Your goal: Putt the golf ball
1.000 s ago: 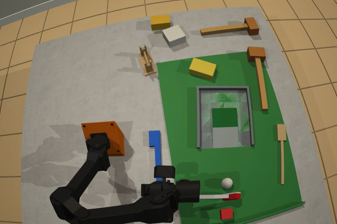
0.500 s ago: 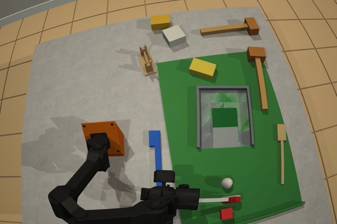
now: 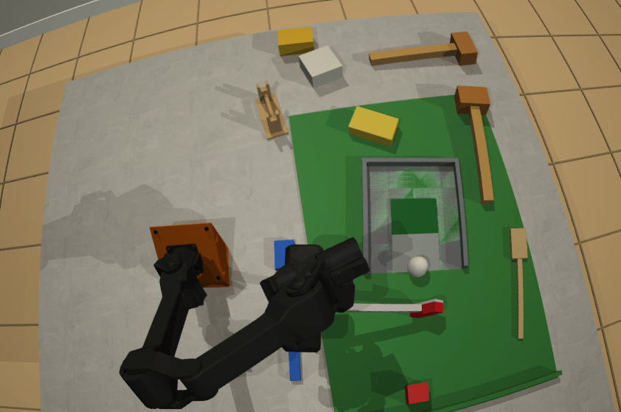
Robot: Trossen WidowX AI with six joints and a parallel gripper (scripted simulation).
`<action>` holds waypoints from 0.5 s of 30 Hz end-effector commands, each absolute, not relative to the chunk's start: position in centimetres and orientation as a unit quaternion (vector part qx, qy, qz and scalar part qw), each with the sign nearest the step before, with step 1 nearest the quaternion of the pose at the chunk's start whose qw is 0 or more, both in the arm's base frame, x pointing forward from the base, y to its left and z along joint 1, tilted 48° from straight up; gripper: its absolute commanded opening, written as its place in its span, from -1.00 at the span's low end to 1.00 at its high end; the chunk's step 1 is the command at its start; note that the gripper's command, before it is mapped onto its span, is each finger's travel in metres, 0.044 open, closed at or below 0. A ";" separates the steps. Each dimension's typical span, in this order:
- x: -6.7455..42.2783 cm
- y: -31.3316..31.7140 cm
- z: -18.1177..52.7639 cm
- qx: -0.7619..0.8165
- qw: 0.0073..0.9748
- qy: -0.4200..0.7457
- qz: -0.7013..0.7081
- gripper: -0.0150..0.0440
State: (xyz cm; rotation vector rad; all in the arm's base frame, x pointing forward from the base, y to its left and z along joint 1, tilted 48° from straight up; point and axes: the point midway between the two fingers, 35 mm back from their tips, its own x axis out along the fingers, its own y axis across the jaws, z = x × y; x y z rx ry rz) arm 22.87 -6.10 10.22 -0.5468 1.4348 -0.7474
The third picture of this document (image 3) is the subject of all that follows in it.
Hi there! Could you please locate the green putting mat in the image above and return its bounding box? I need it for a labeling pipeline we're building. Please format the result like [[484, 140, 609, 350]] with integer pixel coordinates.
[[288, 95, 557, 412]]

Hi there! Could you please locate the white golf ball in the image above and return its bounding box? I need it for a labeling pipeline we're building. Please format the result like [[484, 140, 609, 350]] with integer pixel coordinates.
[[407, 256, 428, 277]]

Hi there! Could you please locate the brown wooden mallet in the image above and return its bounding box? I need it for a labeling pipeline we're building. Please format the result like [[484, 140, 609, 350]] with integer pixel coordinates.
[[454, 85, 494, 204], [369, 32, 478, 66]]

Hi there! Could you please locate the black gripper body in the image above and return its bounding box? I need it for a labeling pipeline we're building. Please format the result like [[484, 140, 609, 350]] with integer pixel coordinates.
[[282, 245, 323, 352]]

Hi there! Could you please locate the yellow rectangular block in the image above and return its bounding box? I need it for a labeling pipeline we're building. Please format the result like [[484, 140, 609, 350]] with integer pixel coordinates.
[[277, 27, 314, 56], [348, 106, 398, 147]]

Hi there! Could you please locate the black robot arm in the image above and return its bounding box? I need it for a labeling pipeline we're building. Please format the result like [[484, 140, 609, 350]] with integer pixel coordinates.
[[119, 237, 370, 409]]

